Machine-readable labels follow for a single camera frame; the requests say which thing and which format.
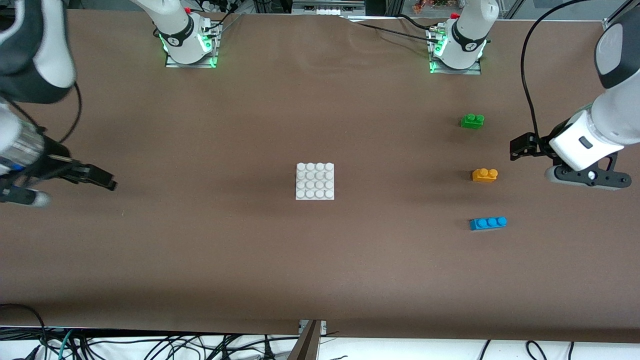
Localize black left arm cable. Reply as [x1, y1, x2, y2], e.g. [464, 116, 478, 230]
[520, 0, 601, 148]

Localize brown table leg post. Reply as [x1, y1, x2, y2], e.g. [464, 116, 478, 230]
[286, 320, 321, 360]

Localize blue three-stud block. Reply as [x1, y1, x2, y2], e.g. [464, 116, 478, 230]
[469, 216, 508, 232]

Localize white studded base plate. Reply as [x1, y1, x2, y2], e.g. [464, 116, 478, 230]
[295, 162, 335, 201]

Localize brown table cover sheet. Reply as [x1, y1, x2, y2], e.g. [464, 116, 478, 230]
[0, 9, 640, 346]

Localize aluminium frame profile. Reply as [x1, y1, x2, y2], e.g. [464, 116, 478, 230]
[602, 2, 631, 31]

